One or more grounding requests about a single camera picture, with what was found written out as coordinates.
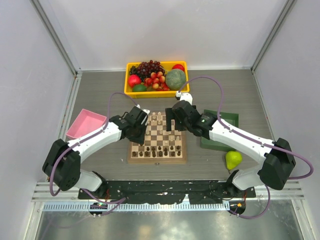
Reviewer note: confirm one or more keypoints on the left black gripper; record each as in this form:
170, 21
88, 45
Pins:
140, 140

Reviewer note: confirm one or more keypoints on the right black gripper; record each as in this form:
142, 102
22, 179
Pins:
171, 115

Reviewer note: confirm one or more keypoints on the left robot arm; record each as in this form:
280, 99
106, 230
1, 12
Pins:
63, 162

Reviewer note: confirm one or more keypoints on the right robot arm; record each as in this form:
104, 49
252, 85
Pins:
274, 162

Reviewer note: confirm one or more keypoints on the wooden chess board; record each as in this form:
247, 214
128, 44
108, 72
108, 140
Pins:
160, 146

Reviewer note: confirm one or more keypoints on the green melon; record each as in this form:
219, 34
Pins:
175, 79

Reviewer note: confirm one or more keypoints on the red cherry cluster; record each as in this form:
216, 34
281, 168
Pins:
156, 82

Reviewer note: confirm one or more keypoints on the yellow plastic fruit bin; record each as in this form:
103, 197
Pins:
167, 65

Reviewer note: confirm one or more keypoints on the green lime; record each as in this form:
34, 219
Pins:
139, 88

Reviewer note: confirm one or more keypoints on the pink plastic box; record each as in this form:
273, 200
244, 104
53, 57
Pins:
86, 122

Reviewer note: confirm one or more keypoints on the red tomato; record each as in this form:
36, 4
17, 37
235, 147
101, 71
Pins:
178, 67

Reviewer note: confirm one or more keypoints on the red apple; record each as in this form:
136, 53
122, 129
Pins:
134, 80

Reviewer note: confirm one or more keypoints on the dark grape bunch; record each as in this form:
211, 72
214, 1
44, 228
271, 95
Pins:
144, 69

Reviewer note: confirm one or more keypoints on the green tray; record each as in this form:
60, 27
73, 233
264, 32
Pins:
231, 118

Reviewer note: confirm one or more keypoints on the green pear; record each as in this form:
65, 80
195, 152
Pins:
233, 159

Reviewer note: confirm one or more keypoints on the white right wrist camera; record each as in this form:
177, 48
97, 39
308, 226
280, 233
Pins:
184, 96

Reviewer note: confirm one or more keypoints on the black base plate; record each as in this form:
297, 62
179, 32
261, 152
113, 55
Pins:
169, 192

